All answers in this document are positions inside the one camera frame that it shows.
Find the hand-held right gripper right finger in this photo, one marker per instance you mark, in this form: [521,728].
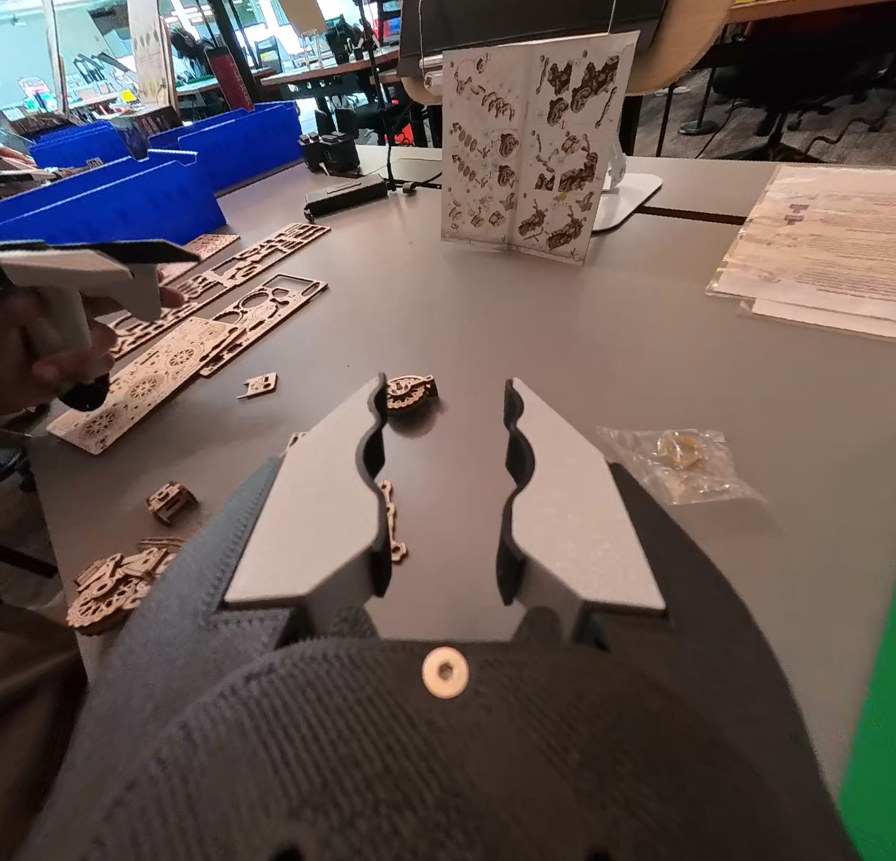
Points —
[581,532]

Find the grey desk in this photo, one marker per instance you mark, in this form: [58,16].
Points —
[490,315]

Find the printed papers in clear sleeve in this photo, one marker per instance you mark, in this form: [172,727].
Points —
[812,244]

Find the engraved wooden puzzle sheet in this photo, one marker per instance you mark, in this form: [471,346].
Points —
[140,392]

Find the slotted rectangular wooden piece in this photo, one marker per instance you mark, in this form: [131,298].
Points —
[297,442]

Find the instruction sheet in clear stand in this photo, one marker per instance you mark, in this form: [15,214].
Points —
[490,174]

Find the dark printed box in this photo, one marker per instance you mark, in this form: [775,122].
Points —
[150,129]

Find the black power adapter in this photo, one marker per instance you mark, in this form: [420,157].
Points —
[346,197]

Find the small wooden block assembly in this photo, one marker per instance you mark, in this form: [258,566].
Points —
[170,504]

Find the green panel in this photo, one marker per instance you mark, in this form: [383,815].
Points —
[875,735]

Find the black charger box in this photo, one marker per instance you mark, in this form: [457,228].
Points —
[339,153]

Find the wooden background table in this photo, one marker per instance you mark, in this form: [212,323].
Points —
[315,73]

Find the thin wooden strip piece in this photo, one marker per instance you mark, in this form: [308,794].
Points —
[390,518]

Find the black office chair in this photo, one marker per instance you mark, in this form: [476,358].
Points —
[791,76]

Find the tan curved panel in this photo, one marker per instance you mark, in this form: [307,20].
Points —
[693,34]

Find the wooden sheet with round holes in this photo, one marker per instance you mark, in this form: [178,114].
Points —
[308,294]

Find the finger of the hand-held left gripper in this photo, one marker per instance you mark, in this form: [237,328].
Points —
[63,266]

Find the emptied wooden frame sheet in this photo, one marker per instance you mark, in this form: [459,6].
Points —
[294,237]

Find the wooden gear assembly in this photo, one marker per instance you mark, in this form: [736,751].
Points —
[409,395]

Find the clear plastic bag of parts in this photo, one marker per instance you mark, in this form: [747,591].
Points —
[679,455]

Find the small wooden puzzle sheet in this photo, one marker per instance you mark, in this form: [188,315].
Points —
[210,244]

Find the large blue plastic bin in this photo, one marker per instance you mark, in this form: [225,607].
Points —
[140,202]

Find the large wooden model assembly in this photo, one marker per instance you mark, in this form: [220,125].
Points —
[105,595]

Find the person's left hand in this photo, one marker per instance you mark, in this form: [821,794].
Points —
[17,378]

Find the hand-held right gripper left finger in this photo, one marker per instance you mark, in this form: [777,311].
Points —
[308,525]

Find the small flat wooden piece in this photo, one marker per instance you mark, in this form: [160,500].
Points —
[260,385]

